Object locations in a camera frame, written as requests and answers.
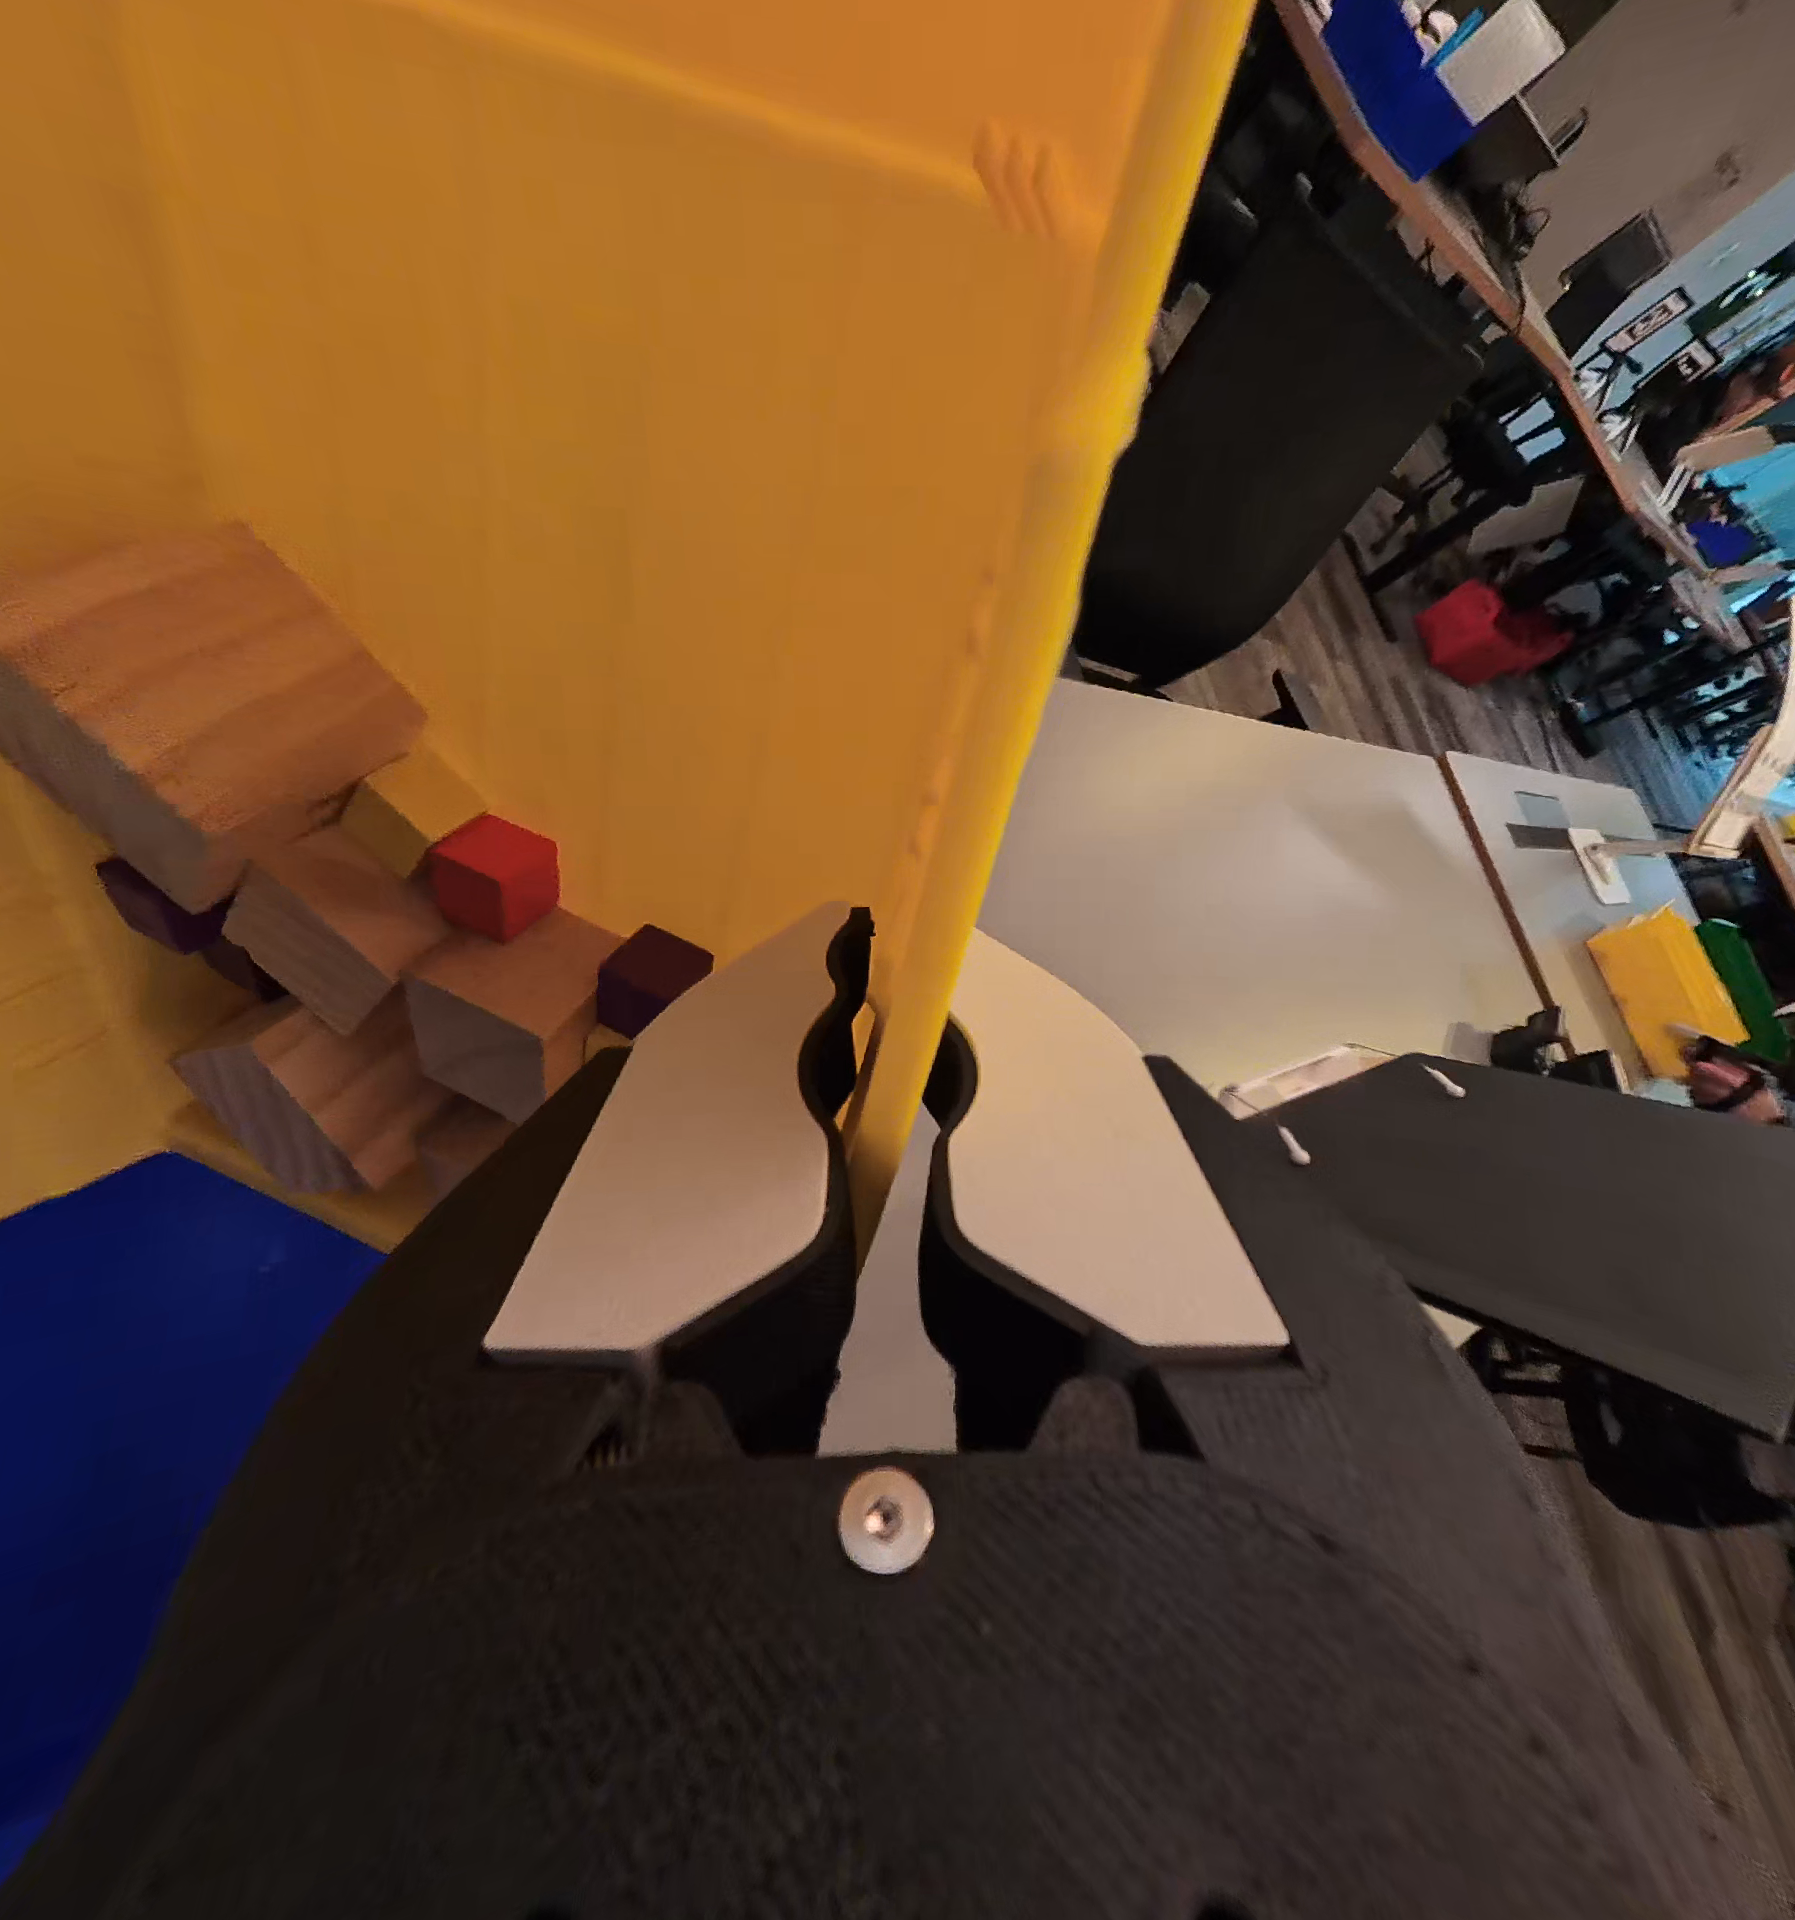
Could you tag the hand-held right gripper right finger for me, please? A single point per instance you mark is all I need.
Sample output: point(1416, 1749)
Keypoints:
point(1106, 1199)

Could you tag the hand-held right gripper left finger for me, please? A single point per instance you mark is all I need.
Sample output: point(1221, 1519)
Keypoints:
point(671, 1199)

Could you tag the blue plastic box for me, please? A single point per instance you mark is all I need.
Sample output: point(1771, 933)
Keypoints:
point(88, 1500)
point(1400, 81)

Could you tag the pile of wooden cubes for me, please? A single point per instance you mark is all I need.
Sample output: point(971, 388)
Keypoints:
point(192, 704)

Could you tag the yellow plastic box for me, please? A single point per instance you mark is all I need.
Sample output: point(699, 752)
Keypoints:
point(611, 452)

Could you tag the white table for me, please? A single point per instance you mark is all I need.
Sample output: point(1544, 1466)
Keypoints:
point(1255, 871)
point(1528, 936)

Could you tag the black device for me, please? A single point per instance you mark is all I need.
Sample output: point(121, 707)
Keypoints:
point(1549, 1051)

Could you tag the printed instruction sheet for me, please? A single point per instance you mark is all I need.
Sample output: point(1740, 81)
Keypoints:
point(1588, 1245)

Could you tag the small white stand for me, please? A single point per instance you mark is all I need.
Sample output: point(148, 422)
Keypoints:
point(1603, 875)

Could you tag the yellow bin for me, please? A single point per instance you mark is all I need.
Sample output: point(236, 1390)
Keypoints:
point(1662, 990)

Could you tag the green bin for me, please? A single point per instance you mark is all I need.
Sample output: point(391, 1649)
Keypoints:
point(1744, 977)

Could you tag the red container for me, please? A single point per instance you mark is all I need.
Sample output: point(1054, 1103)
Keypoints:
point(1488, 638)

